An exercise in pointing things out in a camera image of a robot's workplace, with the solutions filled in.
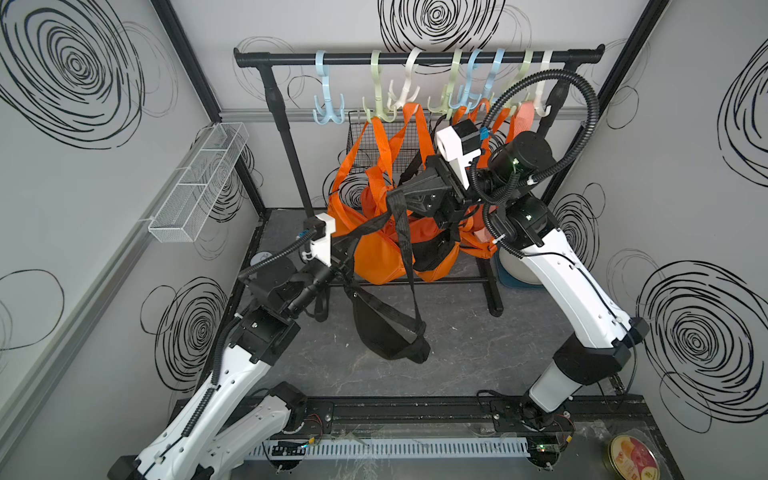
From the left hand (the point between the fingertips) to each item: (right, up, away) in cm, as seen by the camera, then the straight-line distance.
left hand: (358, 233), depth 60 cm
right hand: (+7, +4, -18) cm, 20 cm away
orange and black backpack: (+4, -13, +22) cm, 26 cm away
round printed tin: (+60, -50, +6) cm, 79 cm away
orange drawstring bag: (+18, -12, +25) cm, 33 cm away
